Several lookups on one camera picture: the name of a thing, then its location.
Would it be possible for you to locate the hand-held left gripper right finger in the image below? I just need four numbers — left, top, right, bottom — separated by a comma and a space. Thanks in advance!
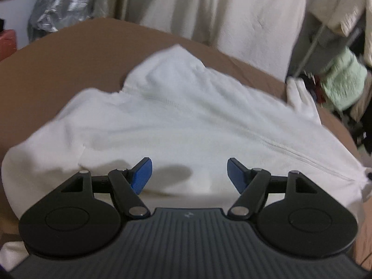
227, 157, 320, 220

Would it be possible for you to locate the silver foil cover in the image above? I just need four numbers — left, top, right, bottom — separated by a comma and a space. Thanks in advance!
27, 0, 114, 43

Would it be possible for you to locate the green towel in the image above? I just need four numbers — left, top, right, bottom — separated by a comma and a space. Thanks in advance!
319, 46, 368, 111

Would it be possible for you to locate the red box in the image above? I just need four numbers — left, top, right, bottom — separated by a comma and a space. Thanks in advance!
0, 29, 18, 62

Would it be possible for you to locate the cream cloth cover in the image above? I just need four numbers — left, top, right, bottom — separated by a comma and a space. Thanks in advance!
116, 0, 307, 81

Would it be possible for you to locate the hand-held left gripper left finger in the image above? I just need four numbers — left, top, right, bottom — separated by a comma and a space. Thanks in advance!
60, 157, 153, 219

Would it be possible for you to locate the cream padded cloth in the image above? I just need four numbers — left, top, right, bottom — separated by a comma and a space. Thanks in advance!
308, 0, 372, 37

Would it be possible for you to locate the metal rack pole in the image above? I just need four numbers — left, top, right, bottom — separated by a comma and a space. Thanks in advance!
293, 20, 327, 80

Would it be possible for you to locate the white hoodie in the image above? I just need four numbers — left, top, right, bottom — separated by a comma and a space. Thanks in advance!
0, 44, 370, 271

